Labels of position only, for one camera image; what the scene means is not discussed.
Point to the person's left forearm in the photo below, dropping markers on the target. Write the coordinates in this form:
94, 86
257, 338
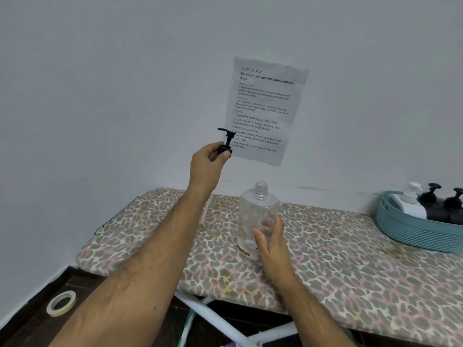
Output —
137, 285

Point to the teal plastic basket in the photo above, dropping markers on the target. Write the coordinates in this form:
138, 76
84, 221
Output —
408, 234

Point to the person's right forearm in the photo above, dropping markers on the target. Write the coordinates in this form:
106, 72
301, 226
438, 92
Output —
314, 314

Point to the white square soap dispenser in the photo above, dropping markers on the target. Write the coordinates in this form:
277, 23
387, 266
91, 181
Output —
412, 209

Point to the printed paper sheet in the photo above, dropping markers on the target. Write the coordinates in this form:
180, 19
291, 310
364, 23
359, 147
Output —
267, 112

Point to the person's left hand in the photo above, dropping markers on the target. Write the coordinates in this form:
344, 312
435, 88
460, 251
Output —
206, 169

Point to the white tape roll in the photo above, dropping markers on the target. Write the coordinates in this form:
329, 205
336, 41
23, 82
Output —
50, 310

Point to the leopard print ironing board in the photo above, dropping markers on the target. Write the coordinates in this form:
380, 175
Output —
361, 267

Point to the person's right hand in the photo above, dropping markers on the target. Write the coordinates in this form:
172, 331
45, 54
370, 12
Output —
273, 252

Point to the white ironing board legs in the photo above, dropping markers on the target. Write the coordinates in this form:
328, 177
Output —
217, 325

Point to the black pump with long tube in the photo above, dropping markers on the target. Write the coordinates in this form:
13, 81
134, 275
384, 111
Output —
228, 139

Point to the small white pump head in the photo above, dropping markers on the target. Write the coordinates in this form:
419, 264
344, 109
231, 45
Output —
411, 195

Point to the black square dispenser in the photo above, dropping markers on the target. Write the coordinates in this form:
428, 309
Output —
456, 216
436, 211

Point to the transparent bottle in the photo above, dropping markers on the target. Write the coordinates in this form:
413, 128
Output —
257, 213

